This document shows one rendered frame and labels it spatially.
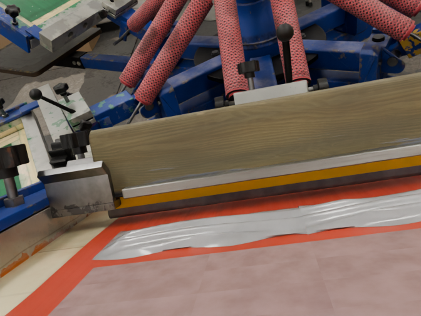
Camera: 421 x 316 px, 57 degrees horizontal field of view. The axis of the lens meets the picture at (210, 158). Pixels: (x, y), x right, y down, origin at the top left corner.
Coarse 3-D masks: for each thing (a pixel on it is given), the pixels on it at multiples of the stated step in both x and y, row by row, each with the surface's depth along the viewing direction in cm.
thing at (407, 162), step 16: (400, 160) 38; (416, 160) 38; (288, 176) 40; (304, 176) 39; (320, 176) 39; (336, 176) 39; (176, 192) 41; (192, 192) 41; (208, 192) 41; (224, 192) 41
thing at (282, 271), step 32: (128, 224) 41; (160, 256) 31; (192, 256) 29; (224, 256) 28; (256, 256) 27; (288, 256) 26; (64, 288) 28; (96, 288) 27; (128, 288) 26; (160, 288) 25; (192, 288) 24; (224, 288) 23; (256, 288) 23; (288, 288) 22; (320, 288) 21
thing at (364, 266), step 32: (320, 192) 40; (352, 192) 38; (384, 192) 37; (416, 224) 28; (320, 256) 25; (352, 256) 25; (384, 256) 24; (416, 256) 23; (352, 288) 21; (384, 288) 20; (416, 288) 20
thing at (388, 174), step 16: (352, 176) 39; (368, 176) 39; (384, 176) 38; (400, 176) 38; (240, 192) 40; (256, 192) 40; (272, 192) 40; (288, 192) 40; (128, 208) 42; (144, 208) 42; (160, 208) 42; (176, 208) 42
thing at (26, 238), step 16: (48, 208) 40; (16, 224) 35; (32, 224) 37; (48, 224) 40; (64, 224) 43; (0, 240) 33; (16, 240) 35; (32, 240) 37; (48, 240) 40; (0, 256) 32; (16, 256) 34; (0, 272) 32
